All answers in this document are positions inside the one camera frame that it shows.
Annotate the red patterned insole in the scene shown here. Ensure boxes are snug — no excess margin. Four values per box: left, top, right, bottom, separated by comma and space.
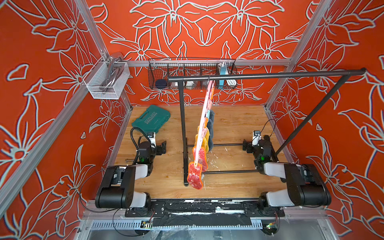
187, 162, 203, 190

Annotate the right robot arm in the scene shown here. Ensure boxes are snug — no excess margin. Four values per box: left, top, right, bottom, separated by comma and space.
243, 139, 332, 209

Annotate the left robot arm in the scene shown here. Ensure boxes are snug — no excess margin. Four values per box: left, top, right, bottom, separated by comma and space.
95, 141, 167, 209

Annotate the pink clip hanger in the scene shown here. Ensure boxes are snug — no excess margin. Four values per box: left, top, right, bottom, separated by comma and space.
194, 75, 215, 165

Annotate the green tool case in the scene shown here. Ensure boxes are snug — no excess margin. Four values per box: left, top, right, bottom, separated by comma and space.
132, 105, 171, 134

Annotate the yellow insole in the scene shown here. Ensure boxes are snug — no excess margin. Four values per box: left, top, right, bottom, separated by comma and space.
195, 126, 210, 153

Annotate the dark grey insole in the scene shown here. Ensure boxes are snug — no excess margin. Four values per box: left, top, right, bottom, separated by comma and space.
207, 110, 215, 152

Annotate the blue box in basket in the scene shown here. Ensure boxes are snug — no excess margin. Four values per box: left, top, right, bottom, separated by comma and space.
217, 63, 226, 90

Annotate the white mesh basket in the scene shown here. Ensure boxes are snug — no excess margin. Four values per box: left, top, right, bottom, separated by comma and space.
85, 52, 130, 100

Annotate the black garment rack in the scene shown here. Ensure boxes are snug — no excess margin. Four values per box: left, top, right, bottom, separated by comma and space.
169, 68, 367, 187

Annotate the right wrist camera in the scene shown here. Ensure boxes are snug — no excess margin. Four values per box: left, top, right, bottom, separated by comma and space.
252, 131, 262, 146

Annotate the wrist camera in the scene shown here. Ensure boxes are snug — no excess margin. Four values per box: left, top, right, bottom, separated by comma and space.
252, 131, 262, 146
147, 132, 156, 148

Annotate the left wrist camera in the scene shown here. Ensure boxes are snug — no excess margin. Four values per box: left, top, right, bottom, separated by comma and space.
147, 132, 156, 148

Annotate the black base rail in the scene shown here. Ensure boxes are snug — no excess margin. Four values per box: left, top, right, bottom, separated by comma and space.
125, 199, 285, 229

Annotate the black wire basket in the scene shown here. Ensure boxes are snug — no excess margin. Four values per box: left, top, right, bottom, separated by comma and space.
148, 57, 238, 90

